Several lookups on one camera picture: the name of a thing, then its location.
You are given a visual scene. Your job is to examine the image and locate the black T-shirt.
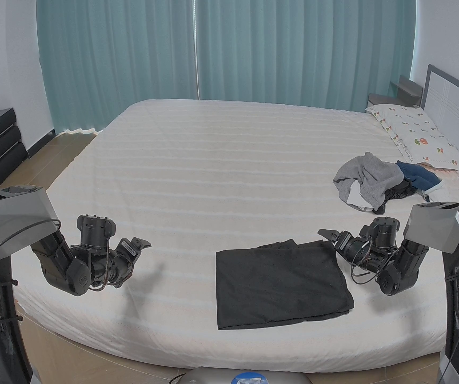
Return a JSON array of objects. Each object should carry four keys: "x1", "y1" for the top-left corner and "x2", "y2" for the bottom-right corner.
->
[{"x1": 215, "y1": 238, "x2": 355, "y2": 330}]

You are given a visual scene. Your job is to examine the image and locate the blue-green curtain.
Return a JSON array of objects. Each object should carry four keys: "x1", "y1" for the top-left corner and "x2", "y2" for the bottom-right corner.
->
[
  {"x1": 37, "y1": 0, "x2": 200, "y2": 134},
  {"x1": 195, "y1": 0, "x2": 418, "y2": 114}
]

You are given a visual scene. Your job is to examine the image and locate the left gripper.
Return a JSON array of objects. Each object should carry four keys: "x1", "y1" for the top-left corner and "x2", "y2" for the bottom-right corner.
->
[{"x1": 105, "y1": 236, "x2": 143, "y2": 286}]

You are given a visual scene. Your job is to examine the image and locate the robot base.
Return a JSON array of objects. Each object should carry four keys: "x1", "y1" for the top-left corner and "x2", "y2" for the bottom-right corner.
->
[{"x1": 181, "y1": 366, "x2": 306, "y2": 384}]

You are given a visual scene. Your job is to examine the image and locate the pile of clothes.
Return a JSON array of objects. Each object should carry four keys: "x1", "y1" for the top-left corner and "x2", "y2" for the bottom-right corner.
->
[{"x1": 333, "y1": 151, "x2": 450, "y2": 215}]

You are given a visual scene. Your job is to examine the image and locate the grey bedside table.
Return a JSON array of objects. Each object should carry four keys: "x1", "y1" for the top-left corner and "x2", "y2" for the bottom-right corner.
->
[{"x1": 367, "y1": 75, "x2": 424, "y2": 109}]

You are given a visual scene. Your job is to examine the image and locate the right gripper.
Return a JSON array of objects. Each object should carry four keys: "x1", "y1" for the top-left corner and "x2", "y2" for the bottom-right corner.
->
[{"x1": 333, "y1": 231, "x2": 370, "y2": 265}]

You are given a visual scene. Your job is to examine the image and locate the white printed pillow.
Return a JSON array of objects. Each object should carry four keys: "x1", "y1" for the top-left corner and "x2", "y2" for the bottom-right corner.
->
[{"x1": 365, "y1": 103, "x2": 459, "y2": 171}]

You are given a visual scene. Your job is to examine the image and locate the bed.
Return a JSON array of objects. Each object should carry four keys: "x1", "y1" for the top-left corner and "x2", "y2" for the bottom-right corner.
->
[{"x1": 11, "y1": 64, "x2": 459, "y2": 375}]

